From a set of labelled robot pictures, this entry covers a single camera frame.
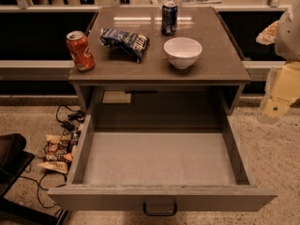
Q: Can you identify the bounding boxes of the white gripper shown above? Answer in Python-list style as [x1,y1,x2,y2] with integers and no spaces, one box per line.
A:
[257,61,300,125]

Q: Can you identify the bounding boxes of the blue chip bag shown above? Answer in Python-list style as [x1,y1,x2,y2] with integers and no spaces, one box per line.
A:
[100,28,150,63]

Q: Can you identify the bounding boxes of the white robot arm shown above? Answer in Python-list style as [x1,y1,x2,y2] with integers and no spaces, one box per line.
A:
[256,0,300,124]

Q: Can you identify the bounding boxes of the open grey top drawer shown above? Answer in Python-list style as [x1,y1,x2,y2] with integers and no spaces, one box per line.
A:
[47,87,278,213]

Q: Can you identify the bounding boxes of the grey cabinet with top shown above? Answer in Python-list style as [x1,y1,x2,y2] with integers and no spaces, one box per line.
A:
[68,7,250,112]

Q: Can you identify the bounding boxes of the white ceramic bowl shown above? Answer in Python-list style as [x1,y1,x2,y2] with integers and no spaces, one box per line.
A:
[163,37,203,69]

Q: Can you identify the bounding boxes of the dark blue soda can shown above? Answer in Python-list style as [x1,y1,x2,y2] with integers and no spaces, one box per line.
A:
[161,1,178,36]

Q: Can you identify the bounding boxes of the cream label inside cabinet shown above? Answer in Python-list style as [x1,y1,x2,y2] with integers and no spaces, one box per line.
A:
[102,91,131,104]

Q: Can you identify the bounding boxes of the orange soda can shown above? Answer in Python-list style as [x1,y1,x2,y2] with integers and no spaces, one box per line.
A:
[67,31,95,71]

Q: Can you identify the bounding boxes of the snack bags on floor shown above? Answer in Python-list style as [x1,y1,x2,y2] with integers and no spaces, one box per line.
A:
[39,129,81,174]

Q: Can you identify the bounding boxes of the black chair base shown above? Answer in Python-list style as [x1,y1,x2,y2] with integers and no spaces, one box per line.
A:
[0,133,68,225]

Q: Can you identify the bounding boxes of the black drawer handle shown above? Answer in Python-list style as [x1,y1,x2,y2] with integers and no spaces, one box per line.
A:
[142,202,178,217]

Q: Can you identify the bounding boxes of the black cables on floor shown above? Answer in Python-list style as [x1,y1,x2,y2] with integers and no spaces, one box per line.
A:
[18,104,86,210]

